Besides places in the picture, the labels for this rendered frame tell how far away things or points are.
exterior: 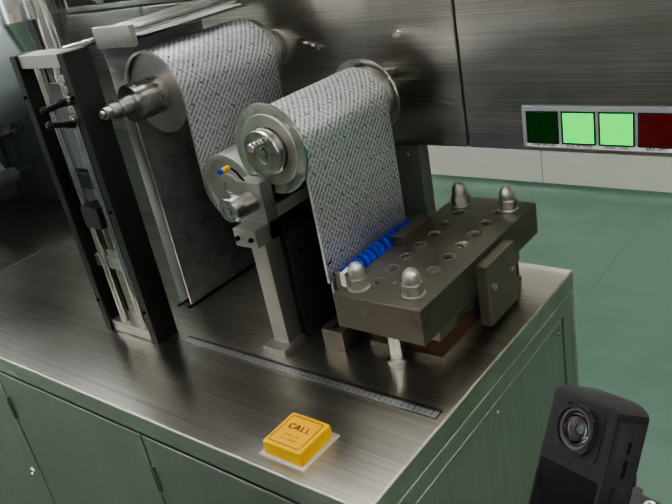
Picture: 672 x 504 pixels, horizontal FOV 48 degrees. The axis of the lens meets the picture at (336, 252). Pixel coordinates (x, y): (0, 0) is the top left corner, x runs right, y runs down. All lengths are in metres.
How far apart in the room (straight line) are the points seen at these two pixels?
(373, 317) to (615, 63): 0.52
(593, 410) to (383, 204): 0.95
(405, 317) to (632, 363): 1.72
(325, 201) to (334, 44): 0.39
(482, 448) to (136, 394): 0.57
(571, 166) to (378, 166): 2.76
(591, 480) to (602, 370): 2.31
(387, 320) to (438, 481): 0.24
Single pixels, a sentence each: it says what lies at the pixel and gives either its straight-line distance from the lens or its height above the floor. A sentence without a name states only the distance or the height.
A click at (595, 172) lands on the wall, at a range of 3.96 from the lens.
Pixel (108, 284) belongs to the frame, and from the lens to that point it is 1.52.
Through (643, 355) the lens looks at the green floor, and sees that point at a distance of 2.79.
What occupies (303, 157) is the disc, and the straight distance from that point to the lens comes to 1.14.
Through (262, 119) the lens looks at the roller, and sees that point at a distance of 1.16.
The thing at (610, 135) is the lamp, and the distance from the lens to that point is 1.25.
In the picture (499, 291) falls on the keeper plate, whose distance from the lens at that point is 1.26.
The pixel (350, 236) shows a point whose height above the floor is 1.07.
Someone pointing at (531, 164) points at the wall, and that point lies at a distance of 4.08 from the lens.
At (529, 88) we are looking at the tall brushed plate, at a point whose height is 1.25.
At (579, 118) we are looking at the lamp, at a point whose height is 1.20.
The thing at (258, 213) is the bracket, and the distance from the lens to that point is 1.21.
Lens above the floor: 1.58
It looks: 25 degrees down
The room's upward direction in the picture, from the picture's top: 11 degrees counter-clockwise
